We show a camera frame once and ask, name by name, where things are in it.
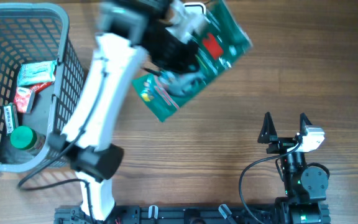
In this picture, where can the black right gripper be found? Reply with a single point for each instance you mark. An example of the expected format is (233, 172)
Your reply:
(281, 143)

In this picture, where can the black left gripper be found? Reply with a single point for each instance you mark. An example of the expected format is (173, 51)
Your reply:
(179, 60)

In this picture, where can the green 3M gloves package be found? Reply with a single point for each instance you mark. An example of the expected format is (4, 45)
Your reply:
(221, 44)

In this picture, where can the teal white wipes packet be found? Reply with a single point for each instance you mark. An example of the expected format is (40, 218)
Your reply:
(34, 73)

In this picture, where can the red stick sachet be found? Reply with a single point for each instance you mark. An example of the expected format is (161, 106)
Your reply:
(37, 88)

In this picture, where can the red white small box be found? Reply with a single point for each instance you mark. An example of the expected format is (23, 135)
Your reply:
(24, 99)

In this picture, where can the green white gum pack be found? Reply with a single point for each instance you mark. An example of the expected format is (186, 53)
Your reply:
(10, 117)

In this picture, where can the green lid spice jar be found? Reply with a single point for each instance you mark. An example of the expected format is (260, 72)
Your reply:
(28, 140)

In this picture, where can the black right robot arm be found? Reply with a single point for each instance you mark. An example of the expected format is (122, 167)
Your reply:
(305, 183)

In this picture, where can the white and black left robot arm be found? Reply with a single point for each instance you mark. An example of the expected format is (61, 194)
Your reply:
(129, 33)

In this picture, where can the white barcode scanner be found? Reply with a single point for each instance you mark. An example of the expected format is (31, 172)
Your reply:
(196, 7)

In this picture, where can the grey plastic mesh basket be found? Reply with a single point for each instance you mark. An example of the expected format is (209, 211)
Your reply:
(32, 33)

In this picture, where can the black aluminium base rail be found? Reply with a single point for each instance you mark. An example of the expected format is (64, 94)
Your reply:
(266, 213)

